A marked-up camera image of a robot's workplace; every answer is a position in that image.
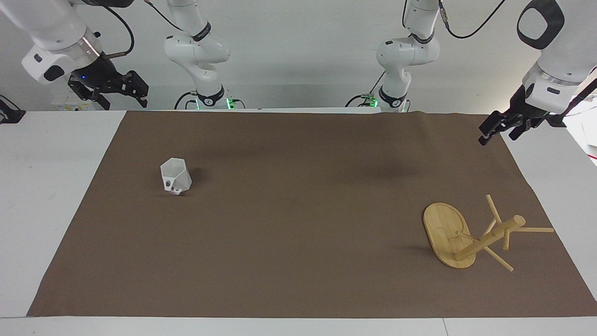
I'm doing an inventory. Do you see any wooden cup rack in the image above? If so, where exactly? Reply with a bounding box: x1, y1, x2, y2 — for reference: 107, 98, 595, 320
422, 194, 555, 273

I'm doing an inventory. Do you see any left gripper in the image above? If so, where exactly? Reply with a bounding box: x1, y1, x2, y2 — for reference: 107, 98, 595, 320
478, 84, 566, 147

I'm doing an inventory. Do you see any black cable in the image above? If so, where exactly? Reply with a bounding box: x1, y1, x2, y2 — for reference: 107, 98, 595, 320
437, 0, 508, 40
345, 70, 389, 108
96, 4, 135, 60
174, 90, 198, 111
552, 77, 597, 128
144, 0, 188, 32

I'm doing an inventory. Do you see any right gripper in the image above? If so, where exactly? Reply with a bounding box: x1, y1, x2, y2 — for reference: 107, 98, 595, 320
68, 55, 150, 111

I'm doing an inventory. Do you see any white faceted cup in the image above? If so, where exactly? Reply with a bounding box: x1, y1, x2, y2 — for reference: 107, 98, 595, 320
160, 157, 193, 196

